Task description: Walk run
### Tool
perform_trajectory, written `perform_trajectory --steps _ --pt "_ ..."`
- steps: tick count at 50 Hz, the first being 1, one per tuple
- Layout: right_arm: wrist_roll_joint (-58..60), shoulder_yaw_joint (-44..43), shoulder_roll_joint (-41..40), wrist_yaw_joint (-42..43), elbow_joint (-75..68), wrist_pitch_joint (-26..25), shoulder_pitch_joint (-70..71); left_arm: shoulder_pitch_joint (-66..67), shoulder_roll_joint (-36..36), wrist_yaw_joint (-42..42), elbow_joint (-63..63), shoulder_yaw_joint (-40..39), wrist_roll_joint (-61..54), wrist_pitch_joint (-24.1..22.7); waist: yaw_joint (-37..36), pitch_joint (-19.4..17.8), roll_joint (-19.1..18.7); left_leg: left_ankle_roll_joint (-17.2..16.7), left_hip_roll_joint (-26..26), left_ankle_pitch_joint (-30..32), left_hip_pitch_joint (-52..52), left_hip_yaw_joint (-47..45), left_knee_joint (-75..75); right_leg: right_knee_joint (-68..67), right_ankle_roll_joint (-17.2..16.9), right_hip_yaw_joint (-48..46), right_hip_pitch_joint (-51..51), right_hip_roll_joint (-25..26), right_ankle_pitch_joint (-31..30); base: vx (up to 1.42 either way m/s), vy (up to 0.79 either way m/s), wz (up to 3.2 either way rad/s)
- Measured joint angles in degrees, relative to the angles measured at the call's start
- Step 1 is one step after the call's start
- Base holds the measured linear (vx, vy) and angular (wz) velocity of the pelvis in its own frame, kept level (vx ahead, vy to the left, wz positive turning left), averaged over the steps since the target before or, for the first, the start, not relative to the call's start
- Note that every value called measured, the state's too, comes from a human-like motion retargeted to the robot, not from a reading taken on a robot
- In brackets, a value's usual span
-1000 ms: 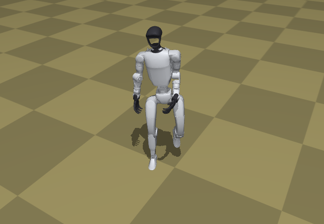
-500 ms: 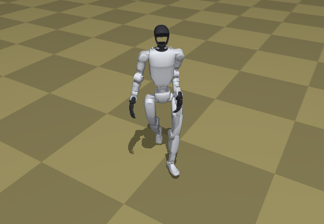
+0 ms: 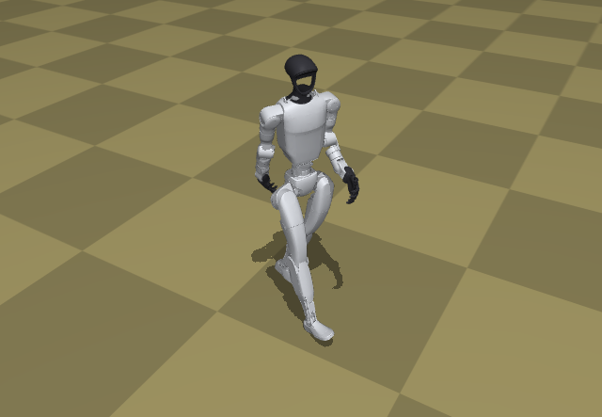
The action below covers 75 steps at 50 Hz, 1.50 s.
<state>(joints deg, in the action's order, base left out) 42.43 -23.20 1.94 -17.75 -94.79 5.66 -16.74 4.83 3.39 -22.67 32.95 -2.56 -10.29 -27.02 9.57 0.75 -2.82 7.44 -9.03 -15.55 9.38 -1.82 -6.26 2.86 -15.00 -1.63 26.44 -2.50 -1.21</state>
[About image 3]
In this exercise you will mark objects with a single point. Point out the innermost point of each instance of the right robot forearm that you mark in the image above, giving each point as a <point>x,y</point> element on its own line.
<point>262,165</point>

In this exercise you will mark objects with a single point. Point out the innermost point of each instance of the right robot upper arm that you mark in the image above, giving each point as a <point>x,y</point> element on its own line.
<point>270,118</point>

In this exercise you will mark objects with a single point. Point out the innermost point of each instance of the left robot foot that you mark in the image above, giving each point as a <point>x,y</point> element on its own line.
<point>284,272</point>

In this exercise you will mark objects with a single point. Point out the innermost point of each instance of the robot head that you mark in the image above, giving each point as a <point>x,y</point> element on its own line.
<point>297,67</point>

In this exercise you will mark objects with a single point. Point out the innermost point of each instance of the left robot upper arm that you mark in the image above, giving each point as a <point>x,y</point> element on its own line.
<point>333,105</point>

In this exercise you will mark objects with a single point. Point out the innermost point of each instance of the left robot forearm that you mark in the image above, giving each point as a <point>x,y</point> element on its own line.
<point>336,159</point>

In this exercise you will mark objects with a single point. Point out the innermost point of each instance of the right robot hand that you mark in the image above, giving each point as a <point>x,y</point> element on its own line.
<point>265,183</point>

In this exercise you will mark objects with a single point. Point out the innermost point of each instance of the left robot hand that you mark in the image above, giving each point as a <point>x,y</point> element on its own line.
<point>352,181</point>

